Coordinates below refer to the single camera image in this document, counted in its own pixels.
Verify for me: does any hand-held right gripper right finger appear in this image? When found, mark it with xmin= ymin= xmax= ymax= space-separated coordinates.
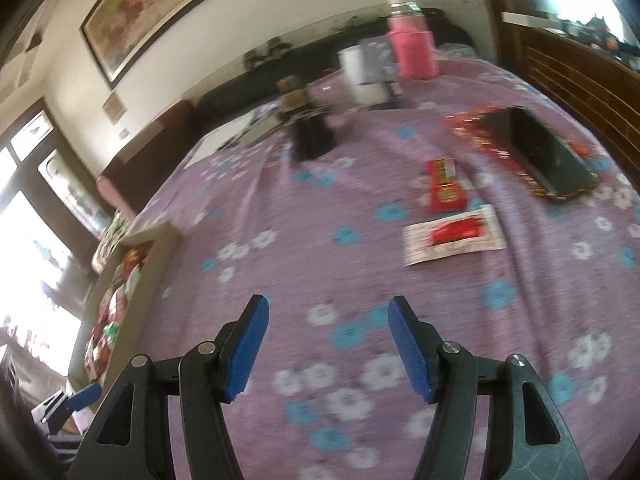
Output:
xmin=387 ymin=296 xmax=576 ymax=480

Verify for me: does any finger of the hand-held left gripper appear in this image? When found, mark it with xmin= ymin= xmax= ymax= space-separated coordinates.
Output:
xmin=42 ymin=382 xmax=103 ymax=428

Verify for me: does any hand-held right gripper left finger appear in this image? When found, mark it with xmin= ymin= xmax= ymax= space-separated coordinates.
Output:
xmin=75 ymin=295 xmax=271 ymax=480

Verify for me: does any heap of mixed snack packets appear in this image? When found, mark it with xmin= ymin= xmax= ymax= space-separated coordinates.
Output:
xmin=84 ymin=242 xmax=152 ymax=380

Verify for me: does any shallow cardboard box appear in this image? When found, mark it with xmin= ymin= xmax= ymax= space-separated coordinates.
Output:
xmin=67 ymin=222 xmax=181 ymax=386

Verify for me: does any white snack packet red print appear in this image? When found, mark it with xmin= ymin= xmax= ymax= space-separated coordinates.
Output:
xmin=402 ymin=206 xmax=507 ymax=267

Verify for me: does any purple floral bedsheet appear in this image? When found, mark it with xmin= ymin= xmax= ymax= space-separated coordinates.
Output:
xmin=115 ymin=42 xmax=640 ymax=480

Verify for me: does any brown patterned cloth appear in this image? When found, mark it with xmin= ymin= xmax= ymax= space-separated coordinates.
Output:
xmin=91 ymin=210 xmax=134 ymax=271

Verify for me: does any small red yellow snack packet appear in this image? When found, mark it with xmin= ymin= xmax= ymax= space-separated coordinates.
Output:
xmin=425 ymin=158 xmax=469 ymax=212

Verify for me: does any white paper sheet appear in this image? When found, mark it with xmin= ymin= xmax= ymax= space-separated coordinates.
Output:
xmin=185 ymin=110 xmax=262 ymax=166

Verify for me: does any black square container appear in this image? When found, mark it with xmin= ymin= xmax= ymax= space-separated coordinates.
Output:
xmin=289 ymin=109 xmax=337 ymax=162

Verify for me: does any black smartphone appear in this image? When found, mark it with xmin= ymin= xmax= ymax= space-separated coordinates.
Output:
xmin=479 ymin=106 xmax=600 ymax=203

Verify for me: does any white cup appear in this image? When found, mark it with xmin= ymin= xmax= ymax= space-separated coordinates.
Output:
xmin=337 ymin=45 xmax=390 ymax=106

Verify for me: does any grey printed card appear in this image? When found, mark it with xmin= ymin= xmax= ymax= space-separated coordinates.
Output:
xmin=357 ymin=37 xmax=397 ymax=86

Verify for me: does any pink bottle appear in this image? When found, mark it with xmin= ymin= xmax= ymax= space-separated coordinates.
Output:
xmin=386 ymin=9 xmax=440 ymax=81

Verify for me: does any wooden headboard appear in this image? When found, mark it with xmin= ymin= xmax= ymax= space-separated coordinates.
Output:
xmin=500 ymin=10 xmax=640 ymax=188

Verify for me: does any window with dark frame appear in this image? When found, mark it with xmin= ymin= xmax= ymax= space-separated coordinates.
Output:
xmin=0 ymin=105 xmax=112 ymax=378

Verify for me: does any small wall frame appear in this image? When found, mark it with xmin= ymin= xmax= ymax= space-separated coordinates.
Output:
xmin=102 ymin=95 xmax=125 ymax=122

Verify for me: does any framed wall painting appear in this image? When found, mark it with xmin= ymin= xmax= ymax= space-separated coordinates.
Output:
xmin=80 ymin=0 xmax=282 ymax=92

